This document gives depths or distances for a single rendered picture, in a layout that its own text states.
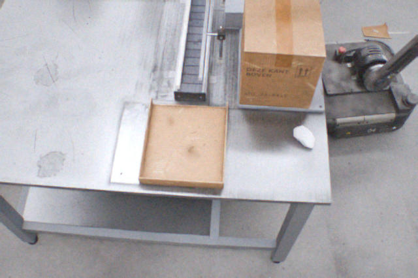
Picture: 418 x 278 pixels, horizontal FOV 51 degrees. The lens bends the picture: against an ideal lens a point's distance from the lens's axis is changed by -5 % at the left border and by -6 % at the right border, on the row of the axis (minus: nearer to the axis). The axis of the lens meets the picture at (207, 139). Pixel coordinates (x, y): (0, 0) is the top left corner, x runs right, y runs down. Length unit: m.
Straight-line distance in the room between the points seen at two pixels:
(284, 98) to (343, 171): 1.03
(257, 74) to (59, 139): 0.68
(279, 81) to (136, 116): 0.49
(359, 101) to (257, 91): 1.03
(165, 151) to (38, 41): 0.73
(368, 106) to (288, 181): 1.08
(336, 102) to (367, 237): 0.70
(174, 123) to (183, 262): 0.87
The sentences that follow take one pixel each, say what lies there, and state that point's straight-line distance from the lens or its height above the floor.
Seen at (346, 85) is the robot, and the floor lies 0.26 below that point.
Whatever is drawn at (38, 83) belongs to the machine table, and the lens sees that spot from 1.73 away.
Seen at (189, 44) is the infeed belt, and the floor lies 0.88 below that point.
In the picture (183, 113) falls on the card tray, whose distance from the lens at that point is 1.54.
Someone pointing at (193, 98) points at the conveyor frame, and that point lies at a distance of 1.55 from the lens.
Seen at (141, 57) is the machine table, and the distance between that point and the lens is 1.71.
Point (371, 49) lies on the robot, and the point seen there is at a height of 0.42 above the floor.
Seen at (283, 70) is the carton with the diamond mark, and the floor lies 1.04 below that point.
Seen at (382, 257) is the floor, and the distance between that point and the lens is 2.34.
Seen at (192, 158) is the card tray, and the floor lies 0.83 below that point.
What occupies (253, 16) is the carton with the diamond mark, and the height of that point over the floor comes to 1.12.
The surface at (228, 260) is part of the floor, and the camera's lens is 2.19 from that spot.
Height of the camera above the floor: 2.11
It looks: 60 degrees down
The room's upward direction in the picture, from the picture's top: straight up
